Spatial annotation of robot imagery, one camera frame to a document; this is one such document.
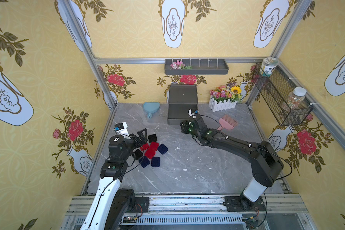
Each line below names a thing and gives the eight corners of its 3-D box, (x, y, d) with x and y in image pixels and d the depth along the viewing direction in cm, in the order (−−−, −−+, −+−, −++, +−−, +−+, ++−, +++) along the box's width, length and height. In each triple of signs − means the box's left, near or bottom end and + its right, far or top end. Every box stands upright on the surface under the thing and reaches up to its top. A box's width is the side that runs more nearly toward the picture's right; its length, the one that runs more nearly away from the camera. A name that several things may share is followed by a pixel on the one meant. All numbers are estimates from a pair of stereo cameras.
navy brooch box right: (157, 149, 97) (156, 148, 95) (162, 144, 99) (162, 143, 97) (162, 155, 94) (162, 153, 92) (168, 149, 97) (168, 148, 95)
